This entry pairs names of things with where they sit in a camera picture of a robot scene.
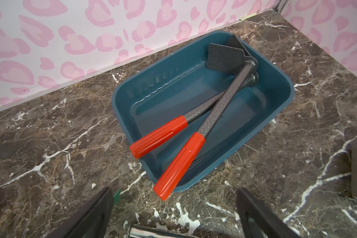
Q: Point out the blue handled metal tool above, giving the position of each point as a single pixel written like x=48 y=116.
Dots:
x=138 y=231

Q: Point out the green handled garden tool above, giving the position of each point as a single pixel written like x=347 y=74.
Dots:
x=116 y=198

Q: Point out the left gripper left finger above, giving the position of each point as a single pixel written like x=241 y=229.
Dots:
x=90 y=220

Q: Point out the teal plastic storage box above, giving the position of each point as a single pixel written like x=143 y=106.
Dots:
x=180 y=81

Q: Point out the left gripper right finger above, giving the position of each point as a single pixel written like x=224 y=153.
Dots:
x=257 y=220

